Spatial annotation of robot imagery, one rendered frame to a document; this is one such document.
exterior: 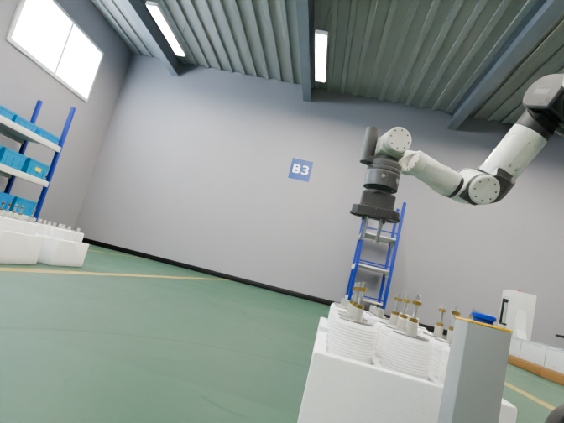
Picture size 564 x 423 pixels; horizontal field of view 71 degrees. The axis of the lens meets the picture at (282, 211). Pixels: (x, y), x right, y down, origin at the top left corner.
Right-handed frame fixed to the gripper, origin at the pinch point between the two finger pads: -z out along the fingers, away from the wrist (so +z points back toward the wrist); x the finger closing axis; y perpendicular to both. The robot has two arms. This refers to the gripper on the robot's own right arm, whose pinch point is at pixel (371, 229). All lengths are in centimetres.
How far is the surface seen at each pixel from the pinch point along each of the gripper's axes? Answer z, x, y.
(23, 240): -33, 190, -102
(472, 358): -22.3, -18.5, 31.9
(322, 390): -36.6, 3.5, 19.8
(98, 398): -48, 44, 28
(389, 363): -29.0, -8.5, 14.4
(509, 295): 24, -187, -415
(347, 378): -33.2, -0.7, 19.6
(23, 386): -48, 57, 33
